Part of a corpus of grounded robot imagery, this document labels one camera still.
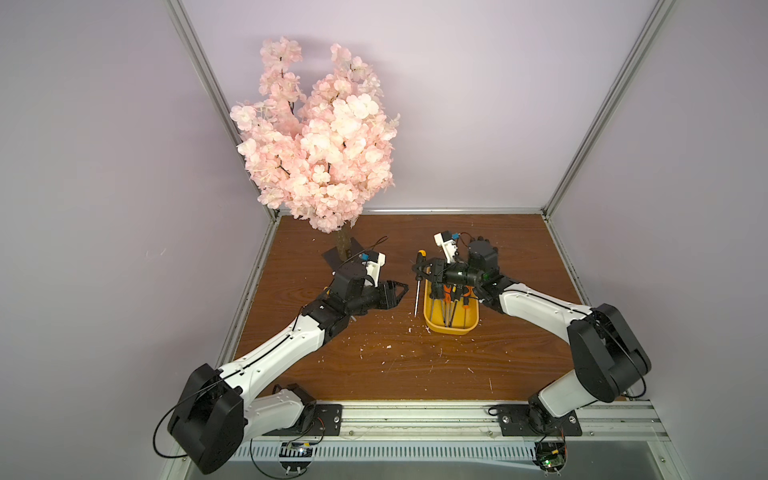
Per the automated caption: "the controller board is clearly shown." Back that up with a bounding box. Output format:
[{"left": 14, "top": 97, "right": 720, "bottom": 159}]
[
  {"left": 533, "top": 441, "right": 567, "bottom": 474},
  {"left": 278, "top": 442, "right": 315, "bottom": 478}
]

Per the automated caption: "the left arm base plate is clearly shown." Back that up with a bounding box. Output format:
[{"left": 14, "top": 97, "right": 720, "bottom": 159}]
[{"left": 265, "top": 403, "right": 343, "bottom": 437}]

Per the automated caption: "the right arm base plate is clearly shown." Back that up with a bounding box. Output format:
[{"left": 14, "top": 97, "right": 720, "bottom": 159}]
[{"left": 487, "top": 403, "right": 583, "bottom": 437}]

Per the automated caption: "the yellow black striped screwdriver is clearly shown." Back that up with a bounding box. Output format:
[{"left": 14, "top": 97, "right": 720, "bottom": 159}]
[{"left": 446, "top": 286, "right": 463, "bottom": 327}]

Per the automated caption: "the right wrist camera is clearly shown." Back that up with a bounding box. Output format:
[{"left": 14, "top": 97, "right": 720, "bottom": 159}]
[{"left": 434, "top": 231, "right": 461, "bottom": 264}]

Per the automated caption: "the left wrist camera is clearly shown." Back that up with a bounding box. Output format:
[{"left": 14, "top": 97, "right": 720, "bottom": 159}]
[{"left": 359, "top": 251, "right": 386, "bottom": 287}]

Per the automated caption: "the pink artificial blossom tree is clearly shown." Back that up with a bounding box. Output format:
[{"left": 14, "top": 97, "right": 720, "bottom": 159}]
[{"left": 229, "top": 37, "right": 399, "bottom": 260}]

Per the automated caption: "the right controller board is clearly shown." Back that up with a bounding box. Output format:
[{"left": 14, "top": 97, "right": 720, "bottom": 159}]
[{"left": 533, "top": 441, "right": 567, "bottom": 474}]

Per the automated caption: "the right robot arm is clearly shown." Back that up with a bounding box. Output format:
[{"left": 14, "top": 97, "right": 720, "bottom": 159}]
[{"left": 413, "top": 231, "right": 652, "bottom": 432}]

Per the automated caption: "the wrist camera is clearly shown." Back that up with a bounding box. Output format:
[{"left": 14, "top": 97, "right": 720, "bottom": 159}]
[
  {"left": 434, "top": 231, "right": 461, "bottom": 264},
  {"left": 359, "top": 251, "right": 386, "bottom": 287}
]

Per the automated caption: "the aluminium front rail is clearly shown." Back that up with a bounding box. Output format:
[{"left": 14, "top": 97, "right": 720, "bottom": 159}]
[{"left": 239, "top": 400, "right": 670, "bottom": 444}]

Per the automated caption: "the left controller board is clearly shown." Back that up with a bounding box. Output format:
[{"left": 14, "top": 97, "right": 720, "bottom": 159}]
[{"left": 278, "top": 442, "right": 315, "bottom": 478}]

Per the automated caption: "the yellow plastic storage box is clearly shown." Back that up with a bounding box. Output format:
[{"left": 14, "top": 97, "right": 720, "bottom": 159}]
[{"left": 421, "top": 281, "right": 479, "bottom": 336}]

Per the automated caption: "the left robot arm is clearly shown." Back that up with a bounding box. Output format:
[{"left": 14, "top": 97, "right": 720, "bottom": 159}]
[{"left": 161, "top": 261, "right": 409, "bottom": 475}]

